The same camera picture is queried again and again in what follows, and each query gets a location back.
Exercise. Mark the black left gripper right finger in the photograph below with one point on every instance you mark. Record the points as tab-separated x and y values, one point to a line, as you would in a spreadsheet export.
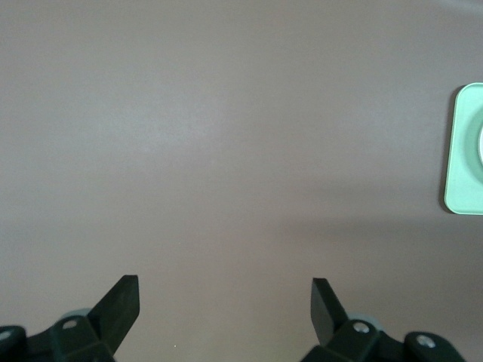
351	343

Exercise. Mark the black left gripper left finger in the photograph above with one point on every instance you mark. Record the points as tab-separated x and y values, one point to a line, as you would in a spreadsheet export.
75	339

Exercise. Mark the light green rectangular tray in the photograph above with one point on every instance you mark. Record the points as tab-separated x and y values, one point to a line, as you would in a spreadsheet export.
460	181

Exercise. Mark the brown table cover mat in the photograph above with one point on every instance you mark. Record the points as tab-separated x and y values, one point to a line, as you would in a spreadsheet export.
226	151

